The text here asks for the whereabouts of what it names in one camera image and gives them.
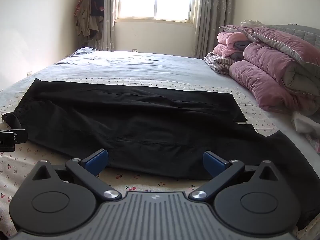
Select beige hanging coat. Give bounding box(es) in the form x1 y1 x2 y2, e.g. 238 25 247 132
75 0 100 40

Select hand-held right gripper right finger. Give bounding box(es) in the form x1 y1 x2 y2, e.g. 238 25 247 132
189 151 280 201

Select black pants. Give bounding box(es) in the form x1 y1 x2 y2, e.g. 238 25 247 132
1 78 320 233

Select cream cloth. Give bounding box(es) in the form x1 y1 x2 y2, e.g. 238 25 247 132
240 19 263 28

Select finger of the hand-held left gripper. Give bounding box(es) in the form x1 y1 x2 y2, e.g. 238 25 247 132
14 129 27 143

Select grey quilted headboard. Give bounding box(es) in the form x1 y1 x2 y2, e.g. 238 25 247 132
260 24 320 46

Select small pink folded quilt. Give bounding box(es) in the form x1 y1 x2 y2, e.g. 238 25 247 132
216 25 253 62

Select pink striped cloth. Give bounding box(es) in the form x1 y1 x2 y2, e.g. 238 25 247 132
305 132 320 155

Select striped folded cloth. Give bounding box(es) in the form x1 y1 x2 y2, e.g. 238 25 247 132
203 52 237 75

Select bed with light blue sheet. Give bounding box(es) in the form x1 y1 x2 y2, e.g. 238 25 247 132
0 47 320 240

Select cherry print white sheet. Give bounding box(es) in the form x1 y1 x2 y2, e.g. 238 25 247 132
0 76 279 240

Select dark hanging jacket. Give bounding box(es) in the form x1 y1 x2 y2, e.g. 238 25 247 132
88 0 105 18

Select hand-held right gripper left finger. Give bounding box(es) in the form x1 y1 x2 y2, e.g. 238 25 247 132
31 149 122 201

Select white fluffy cloth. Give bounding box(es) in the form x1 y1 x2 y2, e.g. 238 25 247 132
291 111 320 140

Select large pink grey folded quilt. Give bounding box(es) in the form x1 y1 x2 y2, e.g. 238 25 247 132
229 26 320 117

